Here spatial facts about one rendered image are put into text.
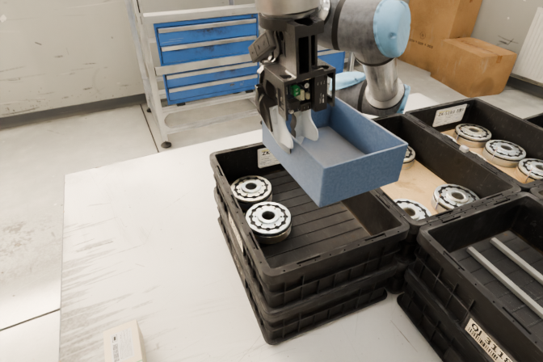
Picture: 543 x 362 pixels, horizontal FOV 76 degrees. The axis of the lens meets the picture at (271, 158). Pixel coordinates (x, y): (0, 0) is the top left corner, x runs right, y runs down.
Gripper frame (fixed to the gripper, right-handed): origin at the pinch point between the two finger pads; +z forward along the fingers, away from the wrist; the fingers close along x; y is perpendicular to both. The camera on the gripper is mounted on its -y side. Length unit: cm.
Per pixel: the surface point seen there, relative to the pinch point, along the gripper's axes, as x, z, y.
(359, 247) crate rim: 8.2, 19.9, 9.3
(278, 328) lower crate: -8.5, 35.1, 8.3
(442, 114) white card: 66, 28, -27
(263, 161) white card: 5.4, 24.7, -29.0
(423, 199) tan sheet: 37.5, 32.4, -3.4
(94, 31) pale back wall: -38, 41, -281
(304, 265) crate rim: -2.7, 18.7, 8.8
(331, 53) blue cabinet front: 135, 74, -200
